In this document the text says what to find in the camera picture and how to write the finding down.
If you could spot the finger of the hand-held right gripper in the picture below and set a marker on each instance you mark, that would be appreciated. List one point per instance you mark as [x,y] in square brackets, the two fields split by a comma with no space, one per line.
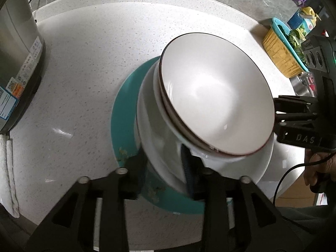
[294,103]
[296,117]

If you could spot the yellow ribbed basin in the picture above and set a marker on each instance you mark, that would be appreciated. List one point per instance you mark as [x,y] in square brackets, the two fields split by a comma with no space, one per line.
[278,50]

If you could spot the person's right hand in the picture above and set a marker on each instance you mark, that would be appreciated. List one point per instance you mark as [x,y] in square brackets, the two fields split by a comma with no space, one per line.
[315,173]

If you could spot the large teal floral plate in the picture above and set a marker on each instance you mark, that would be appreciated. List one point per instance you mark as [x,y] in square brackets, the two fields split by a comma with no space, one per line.
[123,126]

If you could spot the white towel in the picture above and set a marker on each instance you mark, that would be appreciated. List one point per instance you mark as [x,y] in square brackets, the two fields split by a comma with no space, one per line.
[8,176]

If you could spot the floral dark-rimmed bowl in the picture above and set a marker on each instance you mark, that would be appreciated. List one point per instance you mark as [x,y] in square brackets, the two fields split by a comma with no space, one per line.
[215,89]

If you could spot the teal colander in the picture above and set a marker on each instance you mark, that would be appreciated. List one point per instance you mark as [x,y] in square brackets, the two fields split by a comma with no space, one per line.
[275,22]

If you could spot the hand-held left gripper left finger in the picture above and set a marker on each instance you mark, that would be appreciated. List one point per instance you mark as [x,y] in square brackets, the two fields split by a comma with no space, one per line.
[134,173]

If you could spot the small white bowl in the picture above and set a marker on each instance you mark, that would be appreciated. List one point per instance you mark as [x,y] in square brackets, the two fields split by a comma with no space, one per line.
[156,92]

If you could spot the brown cabinet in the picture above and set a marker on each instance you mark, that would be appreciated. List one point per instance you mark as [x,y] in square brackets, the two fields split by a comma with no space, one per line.
[296,189]

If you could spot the large white bowl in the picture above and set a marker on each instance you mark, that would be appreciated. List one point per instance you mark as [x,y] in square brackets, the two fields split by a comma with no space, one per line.
[157,147]

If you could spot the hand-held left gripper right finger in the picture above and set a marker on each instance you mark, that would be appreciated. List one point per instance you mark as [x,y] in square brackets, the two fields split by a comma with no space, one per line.
[187,170]

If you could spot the silver rice cooker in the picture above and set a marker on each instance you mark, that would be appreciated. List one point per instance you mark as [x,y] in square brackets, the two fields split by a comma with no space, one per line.
[18,44]

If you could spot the yellow dish soap bottle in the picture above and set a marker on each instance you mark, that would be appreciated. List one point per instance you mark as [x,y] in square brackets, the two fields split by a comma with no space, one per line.
[308,11]

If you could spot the green leafy vegetables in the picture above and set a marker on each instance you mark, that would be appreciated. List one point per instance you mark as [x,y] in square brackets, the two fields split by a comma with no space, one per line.
[294,40]

